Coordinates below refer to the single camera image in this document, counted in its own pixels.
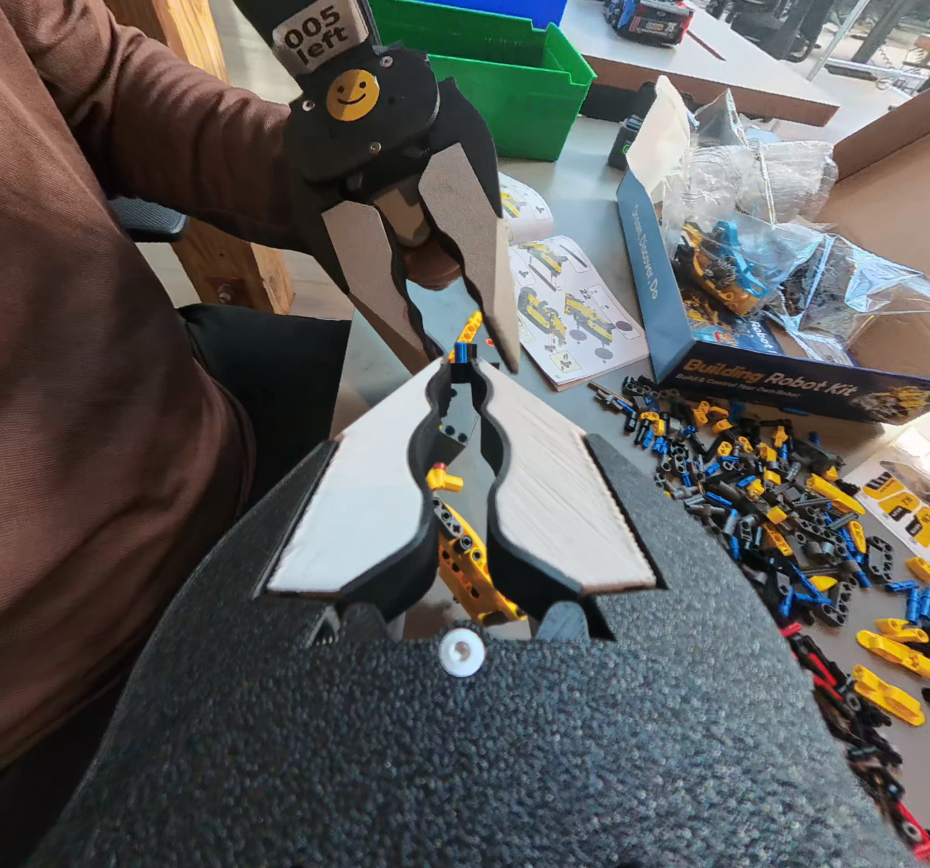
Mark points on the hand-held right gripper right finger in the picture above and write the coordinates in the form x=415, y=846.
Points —
x=574, y=512

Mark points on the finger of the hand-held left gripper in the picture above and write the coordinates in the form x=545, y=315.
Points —
x=469, y=228
x=370, y=265

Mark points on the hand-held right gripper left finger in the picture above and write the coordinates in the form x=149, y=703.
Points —
x=349, y=512

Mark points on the yellow black brick vehicle model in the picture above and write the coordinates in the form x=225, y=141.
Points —
x=465, y=555

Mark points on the black connector with blue pin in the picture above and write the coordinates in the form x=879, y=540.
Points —
x=462, y=353

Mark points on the grey desk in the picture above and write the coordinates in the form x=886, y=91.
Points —
x=596, y=178

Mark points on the open instruction booklet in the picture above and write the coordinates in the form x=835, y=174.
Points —
x=567, y=301

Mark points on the green plastic bin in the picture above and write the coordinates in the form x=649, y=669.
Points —
x=508, y=90

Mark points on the wooden board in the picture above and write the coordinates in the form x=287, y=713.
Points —
x=211, y=258

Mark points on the black device green display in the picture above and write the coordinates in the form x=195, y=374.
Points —
x=625, y=145

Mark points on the pile of blue grey brick parts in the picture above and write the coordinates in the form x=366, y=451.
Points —
x=763, y=505

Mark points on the blue cardboard kit box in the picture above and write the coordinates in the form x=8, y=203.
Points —
x=654, y=279

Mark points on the white paper bag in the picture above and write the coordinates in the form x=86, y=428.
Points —
x=661, y=134

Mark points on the person's brown sweater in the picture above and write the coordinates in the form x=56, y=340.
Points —
x=109, y=446

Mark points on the toy truck model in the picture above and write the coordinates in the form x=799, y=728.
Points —
x=646, y=7

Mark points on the background grey table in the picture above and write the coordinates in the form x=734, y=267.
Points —
x=726, y=69

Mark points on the yellow printed leaflet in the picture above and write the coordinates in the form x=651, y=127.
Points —
x=897, y=497

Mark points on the pile of black red pins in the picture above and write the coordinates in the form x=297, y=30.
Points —
x=857, y=723

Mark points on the clear plastic parts bag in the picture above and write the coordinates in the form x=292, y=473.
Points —
x=857, y=294

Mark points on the cluster of yellow curved panels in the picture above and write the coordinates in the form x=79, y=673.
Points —
x=886, y=693

